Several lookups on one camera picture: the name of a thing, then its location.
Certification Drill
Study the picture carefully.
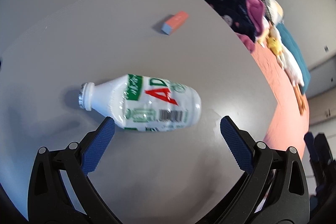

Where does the pink bed mattress sheet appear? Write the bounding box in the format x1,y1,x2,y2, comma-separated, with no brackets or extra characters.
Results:
252,44,309,158

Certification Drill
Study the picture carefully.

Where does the white AD milk bottle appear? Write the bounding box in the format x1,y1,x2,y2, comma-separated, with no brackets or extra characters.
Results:
78,74,202,132

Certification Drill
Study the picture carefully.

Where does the orange rectangular eraser box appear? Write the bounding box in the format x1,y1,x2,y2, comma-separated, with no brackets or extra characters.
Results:
161,11,189,35

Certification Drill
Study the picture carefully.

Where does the navy blue fleece garment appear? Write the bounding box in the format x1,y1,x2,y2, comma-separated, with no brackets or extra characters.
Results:
208,0,256,42

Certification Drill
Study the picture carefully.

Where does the white goose plush toy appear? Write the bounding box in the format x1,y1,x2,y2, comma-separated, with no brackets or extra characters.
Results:
268,24,306,115

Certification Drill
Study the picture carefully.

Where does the checkered patchwork pillow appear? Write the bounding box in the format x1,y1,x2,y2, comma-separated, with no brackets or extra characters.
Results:
261,0,284,26

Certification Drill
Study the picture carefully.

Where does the teal long pillow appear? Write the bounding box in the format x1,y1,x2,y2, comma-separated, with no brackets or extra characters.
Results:
276,23,311,94

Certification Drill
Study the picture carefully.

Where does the pink fleece blanket pile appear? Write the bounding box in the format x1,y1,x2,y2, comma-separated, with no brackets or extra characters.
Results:
236,0,269,53

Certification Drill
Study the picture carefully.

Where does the yellow duck plush toy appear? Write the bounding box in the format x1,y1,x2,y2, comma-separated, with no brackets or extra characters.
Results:
266,37,282,56

